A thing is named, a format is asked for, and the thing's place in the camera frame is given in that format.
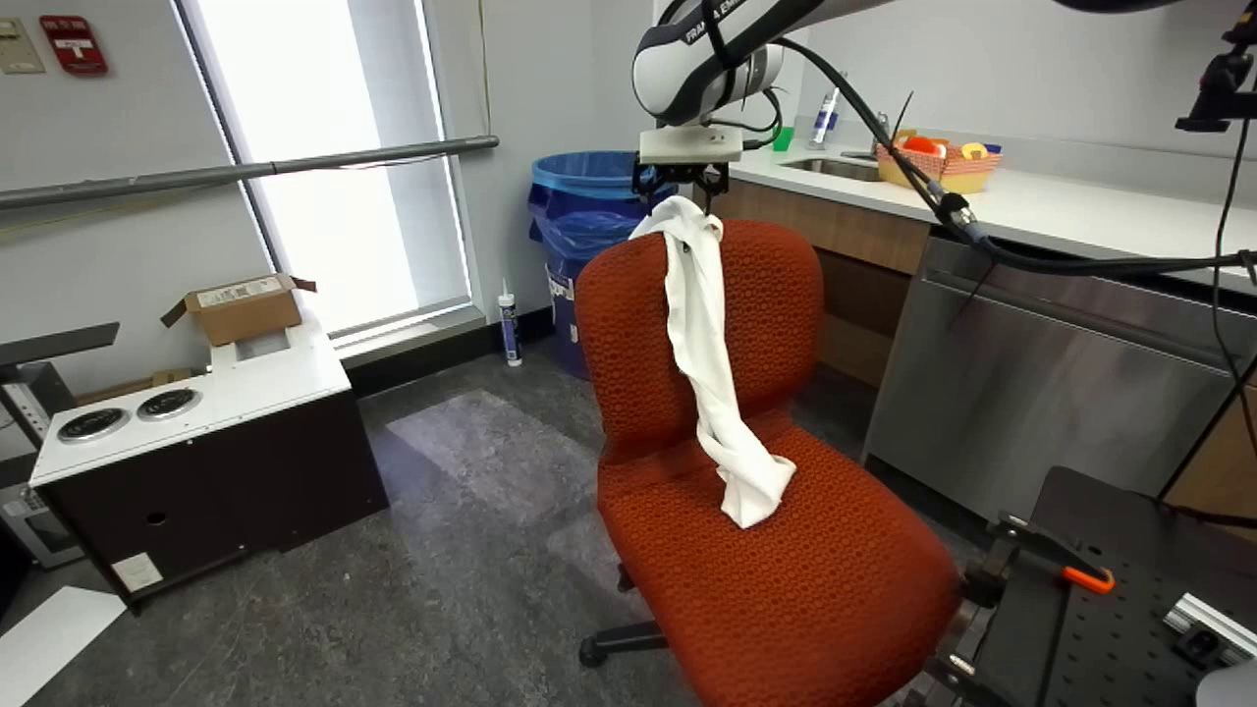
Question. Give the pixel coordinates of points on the metal wall rail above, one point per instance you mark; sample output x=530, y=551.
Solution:
x=229, y=174

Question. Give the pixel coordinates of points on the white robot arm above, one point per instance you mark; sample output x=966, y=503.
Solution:
x=701, y=57

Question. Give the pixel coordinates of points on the low dark cabinet white top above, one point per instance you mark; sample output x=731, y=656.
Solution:
x=183, y=479

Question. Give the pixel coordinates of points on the white cloth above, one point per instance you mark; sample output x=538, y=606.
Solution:
x=699, y=330

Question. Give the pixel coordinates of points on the blue recycling bin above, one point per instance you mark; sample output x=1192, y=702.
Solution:
x=581, y=204

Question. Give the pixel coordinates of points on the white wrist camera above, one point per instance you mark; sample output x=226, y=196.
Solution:
x=691, y=145

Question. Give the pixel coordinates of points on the white floor board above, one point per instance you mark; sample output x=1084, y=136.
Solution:
x=48, y=636

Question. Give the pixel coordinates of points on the red office chair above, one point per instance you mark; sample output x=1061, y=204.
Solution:
x=828, y=603

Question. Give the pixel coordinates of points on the light switch plates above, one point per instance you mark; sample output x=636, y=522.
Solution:
x=19, y=51

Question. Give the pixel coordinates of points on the cardboard box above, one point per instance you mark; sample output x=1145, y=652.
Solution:
x=240, y=310

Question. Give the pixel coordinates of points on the orange basket on counter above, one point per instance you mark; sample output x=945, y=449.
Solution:
x=955, y=165

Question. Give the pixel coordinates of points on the black perforated table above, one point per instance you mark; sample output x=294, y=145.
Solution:
x=1059, y=647

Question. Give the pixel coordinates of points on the white bottle blue cap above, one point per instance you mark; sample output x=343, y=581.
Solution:
x=828, y=119

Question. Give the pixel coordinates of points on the orange black clamp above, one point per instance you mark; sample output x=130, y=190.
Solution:
x=1016, y=538

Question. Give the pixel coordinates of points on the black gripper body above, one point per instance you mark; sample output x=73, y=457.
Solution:
x=666, y=179

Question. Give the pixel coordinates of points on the red fire alarm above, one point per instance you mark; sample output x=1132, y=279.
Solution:
x=77, y=46

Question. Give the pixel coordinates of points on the spray bottle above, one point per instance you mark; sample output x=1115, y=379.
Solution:
x=508, y=326

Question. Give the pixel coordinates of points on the stainless steel dishwasher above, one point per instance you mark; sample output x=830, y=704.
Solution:
x=1005, y=374

